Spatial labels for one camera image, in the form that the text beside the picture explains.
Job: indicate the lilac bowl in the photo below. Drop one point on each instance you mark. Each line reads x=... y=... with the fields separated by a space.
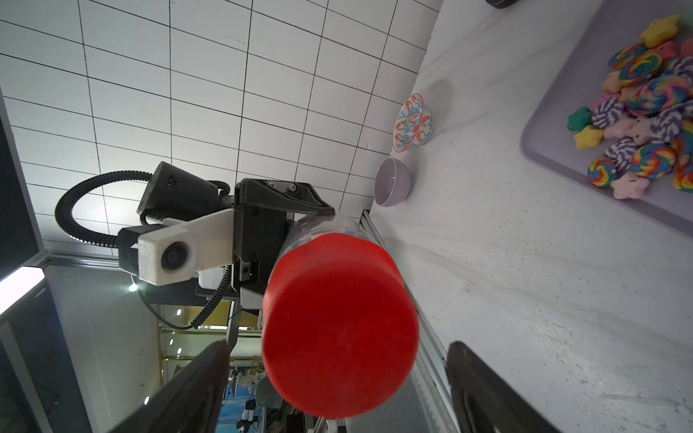
x=392 y=183

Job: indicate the yellow star candy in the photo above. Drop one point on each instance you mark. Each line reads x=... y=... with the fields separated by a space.
x=589 y=137

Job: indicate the dark green star candy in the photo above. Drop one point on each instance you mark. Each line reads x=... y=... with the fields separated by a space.
x=580 y=119

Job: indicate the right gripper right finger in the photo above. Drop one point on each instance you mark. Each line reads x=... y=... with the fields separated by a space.
x=483 y=401

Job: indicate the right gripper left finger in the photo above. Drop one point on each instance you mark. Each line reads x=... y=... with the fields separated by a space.
x=191 y=402

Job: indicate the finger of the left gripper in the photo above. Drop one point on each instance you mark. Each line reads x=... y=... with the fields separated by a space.
x=281 y=195

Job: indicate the lilac plastic tray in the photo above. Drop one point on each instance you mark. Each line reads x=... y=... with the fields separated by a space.
x=640 y=101

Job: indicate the aluminium mounting rail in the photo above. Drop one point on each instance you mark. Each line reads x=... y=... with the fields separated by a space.
x=423 y=403

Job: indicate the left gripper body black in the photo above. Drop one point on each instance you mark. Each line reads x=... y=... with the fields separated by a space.
x=259 y=235

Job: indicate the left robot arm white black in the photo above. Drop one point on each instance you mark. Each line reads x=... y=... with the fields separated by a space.
x=171 y=196

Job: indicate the patterned red blue bowl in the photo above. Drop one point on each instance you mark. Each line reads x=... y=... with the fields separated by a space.
x=414 y=125

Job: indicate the metal glass holder stand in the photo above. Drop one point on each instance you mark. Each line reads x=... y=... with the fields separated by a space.
x=501 y=4

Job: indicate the red lid candy jar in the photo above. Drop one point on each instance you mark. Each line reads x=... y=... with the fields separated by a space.
x=340 y=329

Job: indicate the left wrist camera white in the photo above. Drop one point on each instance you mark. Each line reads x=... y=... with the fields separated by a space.
x=175 y=253

